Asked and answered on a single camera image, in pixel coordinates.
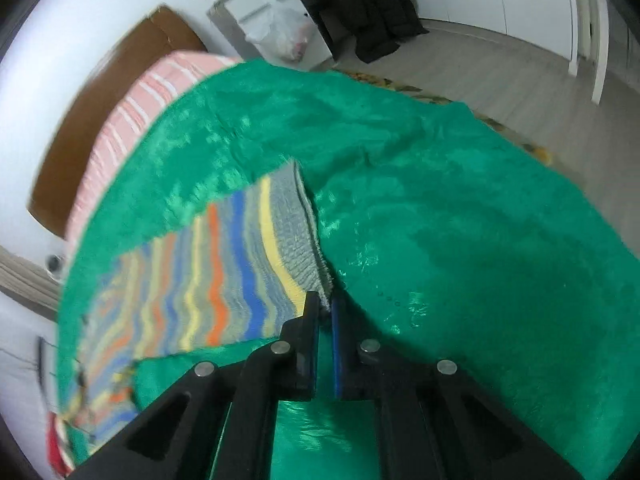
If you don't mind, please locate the red white folded garment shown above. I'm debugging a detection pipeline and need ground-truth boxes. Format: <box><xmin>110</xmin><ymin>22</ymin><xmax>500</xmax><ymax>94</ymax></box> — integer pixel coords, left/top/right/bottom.
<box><xmin>46</xmin><ymin>412</ymin><xmax>75</xmax><ymax>479</ymax></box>

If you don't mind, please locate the white chair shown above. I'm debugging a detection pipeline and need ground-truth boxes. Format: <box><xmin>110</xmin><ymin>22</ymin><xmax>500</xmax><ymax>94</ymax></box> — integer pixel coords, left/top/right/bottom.
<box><xmin>576</xmin><ymin>0</ymin><xmax>610</xmax><ymax>105</ymax></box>

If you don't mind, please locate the small white fan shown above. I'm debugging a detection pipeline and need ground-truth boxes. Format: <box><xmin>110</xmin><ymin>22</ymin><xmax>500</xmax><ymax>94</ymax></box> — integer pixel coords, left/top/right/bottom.
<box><xmin>46</xmin><ymin>255</ymin><xmax>65</xmax><ymax>278</ymax></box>

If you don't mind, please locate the green patterned bedspread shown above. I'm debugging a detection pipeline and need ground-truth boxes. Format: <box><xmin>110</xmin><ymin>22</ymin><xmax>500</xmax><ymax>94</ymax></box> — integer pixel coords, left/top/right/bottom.
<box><xmin>58</xmin><ymin>61</ymin><xmax>639</xmax><ymax>479</ymax></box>

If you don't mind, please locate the white plastic bag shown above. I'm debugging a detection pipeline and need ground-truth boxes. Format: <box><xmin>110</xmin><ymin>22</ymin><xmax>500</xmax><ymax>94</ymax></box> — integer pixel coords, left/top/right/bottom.
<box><xmin>245</xmin><ymin>3</ymin><xmax>318</xmax><ymax>63</ymax></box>

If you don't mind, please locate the pink striped bed sheet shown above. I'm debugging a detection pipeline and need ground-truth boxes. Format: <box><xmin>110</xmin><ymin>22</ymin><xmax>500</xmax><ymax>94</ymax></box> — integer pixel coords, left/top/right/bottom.
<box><xmin>65</xmin><ymin>51</ymin><xmax>241</xmax><ymax>257</ymax></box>

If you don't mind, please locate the brown wooden headboard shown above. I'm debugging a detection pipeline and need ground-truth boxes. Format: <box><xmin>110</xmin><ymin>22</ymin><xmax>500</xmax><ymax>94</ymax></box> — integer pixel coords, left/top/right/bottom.
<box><xmin>28</xmin><ymin>4</ymin><xmax>206</xmax><ymax>237</ymax></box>

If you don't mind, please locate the white desk cabinet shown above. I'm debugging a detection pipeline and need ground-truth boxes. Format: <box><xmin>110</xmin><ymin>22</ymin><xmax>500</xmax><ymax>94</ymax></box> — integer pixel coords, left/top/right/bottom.
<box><xmin>207</xmin><ymin>0</ymin><xmax>334</xmax><ymax>72</ymax></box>

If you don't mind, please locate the black clothes pile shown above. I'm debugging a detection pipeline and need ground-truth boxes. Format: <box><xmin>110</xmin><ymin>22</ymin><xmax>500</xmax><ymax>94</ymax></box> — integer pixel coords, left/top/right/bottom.
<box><xmin>326</xmin><ymin>0</ymin><xmax>428</xmax><ymax>64</ymax></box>

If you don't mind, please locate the multicolour striped knit sweater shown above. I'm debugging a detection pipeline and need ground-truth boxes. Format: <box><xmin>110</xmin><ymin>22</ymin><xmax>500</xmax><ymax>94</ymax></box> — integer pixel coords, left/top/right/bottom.
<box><xmin>63</xmin><ymin>160</ymin><xmax>332</xmax><ymax>452</ymax></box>

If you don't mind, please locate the patterned floor rug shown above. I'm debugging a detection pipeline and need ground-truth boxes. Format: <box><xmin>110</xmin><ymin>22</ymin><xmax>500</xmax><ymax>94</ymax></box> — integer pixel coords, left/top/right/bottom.
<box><xmin>339</xmin><ymin>66</ymin><xmax>556</xmax><ymax>166</ymax></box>

